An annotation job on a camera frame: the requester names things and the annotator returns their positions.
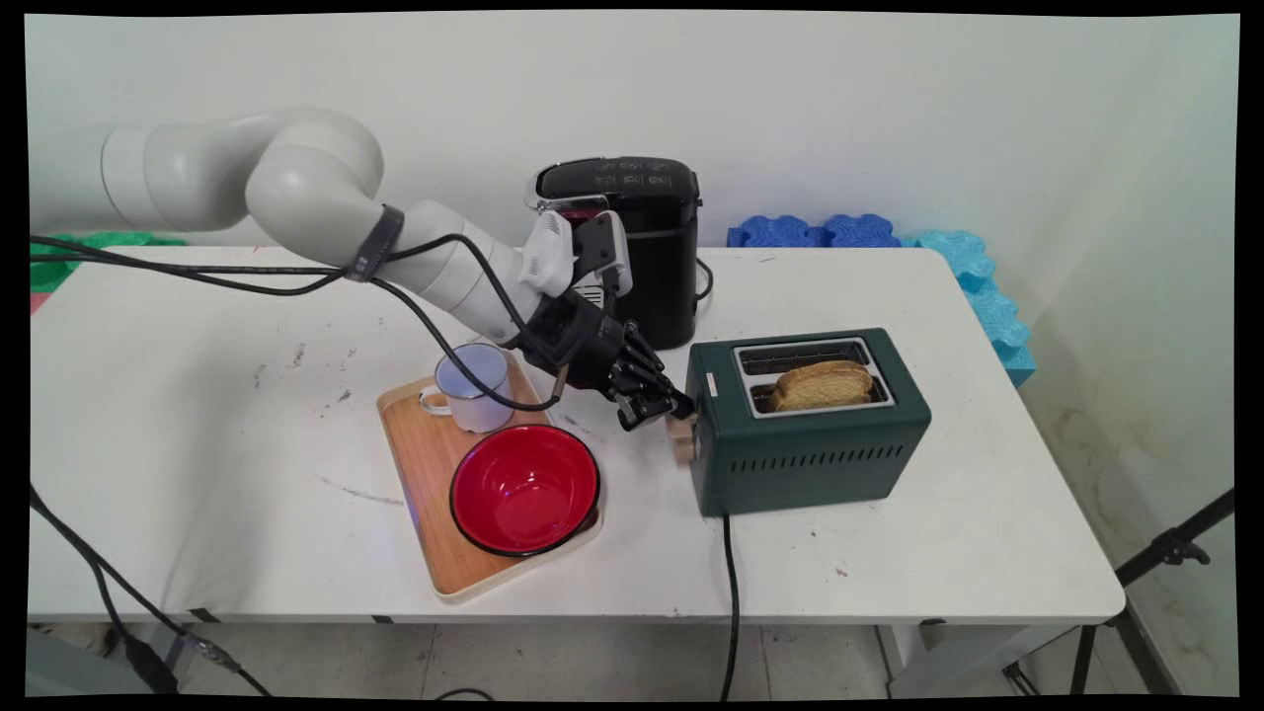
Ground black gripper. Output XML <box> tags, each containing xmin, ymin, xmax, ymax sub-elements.
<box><xmin>513</xmin><ymin>291</ymin><xmax>694</xmax><ymax>433</ymax></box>

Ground black coffee machine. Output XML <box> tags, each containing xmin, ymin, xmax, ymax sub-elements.
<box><xmin>525</xmin><ymin>156</ymin><xmax>704</xmax><ymax>352</ymax></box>

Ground red enamel bowl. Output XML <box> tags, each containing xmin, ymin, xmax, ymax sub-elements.
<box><xmin>449</xmin><ymin>425</ymin><xmax>601</xmax><ymax>558</ymax></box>

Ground white enamel mug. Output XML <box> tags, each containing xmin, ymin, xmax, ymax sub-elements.
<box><xmin>419</xmin><ymin>343</ymin><xmax>516</xmax><ymax>435</ymax></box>

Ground toasted bread slice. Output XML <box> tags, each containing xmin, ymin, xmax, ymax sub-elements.
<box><xmin>770</xmin><ymin>359</ymin><xmax>876</xmax><ymax>413</ymax></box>

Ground dark green toaster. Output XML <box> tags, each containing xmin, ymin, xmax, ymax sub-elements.
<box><xmin>684</xmin><ymin>328</ymin><xmax>933</xmax><ymax>518</ymax></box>

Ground blue foam mat piece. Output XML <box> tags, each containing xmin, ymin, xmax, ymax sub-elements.
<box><xmin>728</xmin><ymin>214</ymin><xmax>830</xmax><ymax>249</ymax></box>

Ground wooden serving tray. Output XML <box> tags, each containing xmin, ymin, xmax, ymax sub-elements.
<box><xmin>375</xmin><ymin>363</ymin><xmax>605</xmax><ymax>604</ymax></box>

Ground blue plastic object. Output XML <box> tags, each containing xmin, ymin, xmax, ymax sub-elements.
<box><xmin>825</xmin><ymin>213</ymin><xmax>903</xmax><ymax>249</ymax></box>

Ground cyan foam mat piece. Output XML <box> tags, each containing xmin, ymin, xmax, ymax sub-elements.
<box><xmin>901</xmin><ymin>229</ymin><xmax>996</xmax><ymax>289</ymax></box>
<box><xmin>963</xmin><ymin>281</ymin><xmax>1038</xmax><ymax>388</ymax></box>

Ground green foam mat piece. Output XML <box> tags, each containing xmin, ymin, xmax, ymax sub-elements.
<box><xmin>30</xmin><ymin>231</ymin><xmax>189</xmax><ymax>294</ymax></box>

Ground black tripod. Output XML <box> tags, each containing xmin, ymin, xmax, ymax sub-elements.
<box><xmin>1002</xmin><ymin>489</ymin><xmax>1235</xmax><ymax>697</ymax></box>

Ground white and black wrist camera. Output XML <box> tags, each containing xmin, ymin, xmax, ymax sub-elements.
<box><xmin>520</xmin><ymin>209</ymin><xmax>634</xmax><ymax>297</ymax></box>

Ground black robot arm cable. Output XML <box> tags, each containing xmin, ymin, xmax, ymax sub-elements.
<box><xmin>30</xmin><ymin>234</ymin><xmax>569</xmax><ymax>414</ymax></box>

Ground black toaster power cable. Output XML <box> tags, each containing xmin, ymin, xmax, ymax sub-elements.
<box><xmin>719</xmin><ymin>513</ymin><xmax>742</xmax><ymax>702</ymax></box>

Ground black strap on arm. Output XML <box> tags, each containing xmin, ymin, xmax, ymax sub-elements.
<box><xmin>346</xmin><ymin>204</ymin><xmax>406</xmax><ymax>284</ymax></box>

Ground white table leg frame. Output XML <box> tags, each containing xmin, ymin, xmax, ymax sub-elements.
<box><xmin>874</xmin><ymin>622</ymin><xmax>1082</xmax><ymax>699</ymax></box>

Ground black floor cable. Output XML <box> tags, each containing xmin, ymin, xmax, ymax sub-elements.
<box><xmin>30</xmin><ymin>484</ymin><xmax>273</xmax><ymax>697</ymax></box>

